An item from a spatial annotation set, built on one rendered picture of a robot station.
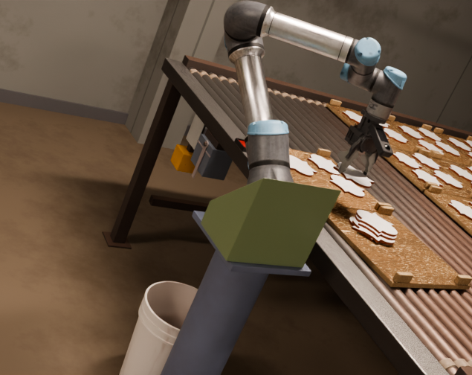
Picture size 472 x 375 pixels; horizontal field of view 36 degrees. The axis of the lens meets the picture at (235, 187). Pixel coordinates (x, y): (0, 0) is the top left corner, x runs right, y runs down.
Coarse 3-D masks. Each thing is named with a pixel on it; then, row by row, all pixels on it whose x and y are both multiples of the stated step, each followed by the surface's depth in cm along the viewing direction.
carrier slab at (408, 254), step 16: (336, 208) 238; (336, 224) 226; (400, 224) 248; (352, 240) 220; (368, 240) 224; (400, 240) 235; (416, 240) 240; (368, 256) 214; (384, 256) 219; (400, 256) 223; (416, 256) 228; (432, 256) 233; (384, 272) 208; (416, 272) 217; (432, 272) 222; (448, 272) 227; (432, 288) 215; (448, 288) 219; (464, 288) 223
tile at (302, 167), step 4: (292, 156) 264; (292, 160) 261; (296, 160) 262; (300, 160) 264; (292, 164) 256; (296, 164) 258; (300, 164) 260; (304, 164) 261; (292, 168) 254; (296, 168) 255; (300, 168) 256; (304, 168) 258; (308, 168) 260; (300, 172) 253; (304, 172) 254; (308, 172) 256; (312, 172) 258; (316, 172) 260; (308, 176) 254
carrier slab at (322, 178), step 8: (296, 152) 273; (304, 152) 277; (304, 160) 269; (312, 168) 264; (296, 176) 250; (304, 176) 253; (312, 176) 256; (320, 176) 260; (328, 176) 263; (304, 184) 246; (312, 184) 250; (320, 184) 253; (328, 184) 256; (368, 192) 265; (344, 200) 248; (352, 200) 251; (360, 200) 254; (368, 200) 257; (376, 200) 260; (352, 208) 245; (360, 208) 246; (368, 208) 249
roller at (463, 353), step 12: (216, 84) 323; (228, 96) 313; (240, 108) 303; (408, 288) 209; (420, 300) 205; (432, 312) 201; (432, 324) 197; (444, 336) 193; (456, 348) 190; (468, 360) 186
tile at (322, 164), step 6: (312, 156) 273; (318, 156) 276; (312, 162) 269; (318, 162) 270; (324, 162) 273; (330, 162) 275; (318, 168) 266; (324, 168) 267; (330, 168) 269; (336, 174) 266
